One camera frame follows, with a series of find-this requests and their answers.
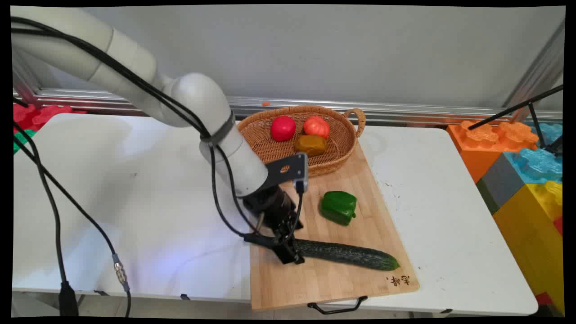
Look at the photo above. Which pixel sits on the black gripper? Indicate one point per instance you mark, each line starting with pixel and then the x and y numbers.
pixel 272 209

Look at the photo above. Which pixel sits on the long dark green cucumber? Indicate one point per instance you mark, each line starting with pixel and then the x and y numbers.
pixel 351 255

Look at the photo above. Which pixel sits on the yellow-brown bell pepper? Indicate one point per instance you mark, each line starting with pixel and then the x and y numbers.
pixel 310 145

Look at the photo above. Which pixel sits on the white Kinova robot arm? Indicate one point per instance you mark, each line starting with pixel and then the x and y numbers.
pixel 198 99

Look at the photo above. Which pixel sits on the bamboo cutting board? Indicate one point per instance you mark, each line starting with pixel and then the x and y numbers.
pixel 324 283

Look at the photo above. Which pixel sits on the green bell pepper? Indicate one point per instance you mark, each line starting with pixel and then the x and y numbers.
pixel 338 207

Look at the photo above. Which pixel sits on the red tomato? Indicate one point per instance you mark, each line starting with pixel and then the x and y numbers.
pixel 283 128

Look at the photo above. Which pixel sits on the orange pumpkin toy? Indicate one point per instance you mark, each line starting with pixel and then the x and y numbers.
pixel 316 126

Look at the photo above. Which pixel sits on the woven wicker basket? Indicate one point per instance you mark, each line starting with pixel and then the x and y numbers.
pixel 344 135

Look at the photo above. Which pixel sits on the large orange building block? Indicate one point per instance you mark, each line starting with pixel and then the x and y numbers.
pixel 481 148

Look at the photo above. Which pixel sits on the large yellow building block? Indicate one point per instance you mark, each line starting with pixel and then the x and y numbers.
pixel 531 234

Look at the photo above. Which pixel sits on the large blue building block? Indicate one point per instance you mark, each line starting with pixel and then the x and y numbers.
pixel 550 132
pixel 537 164

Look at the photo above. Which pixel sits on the large red building block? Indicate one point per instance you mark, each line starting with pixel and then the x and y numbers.
pixel 543 299

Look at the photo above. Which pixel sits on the black tripod stand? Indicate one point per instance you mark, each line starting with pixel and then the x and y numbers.
pixel 517 106

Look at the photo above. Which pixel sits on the green building block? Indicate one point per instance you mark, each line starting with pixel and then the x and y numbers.
pixel 22 139

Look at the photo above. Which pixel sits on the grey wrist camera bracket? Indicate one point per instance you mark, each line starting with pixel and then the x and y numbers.
pixel 292 167

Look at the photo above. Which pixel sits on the horizontal aluminium frame rail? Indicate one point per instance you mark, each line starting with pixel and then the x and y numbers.
pixel 405 110

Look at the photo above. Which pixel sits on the slanted aluminium frame post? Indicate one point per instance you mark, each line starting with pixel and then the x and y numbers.
pixel 537 72

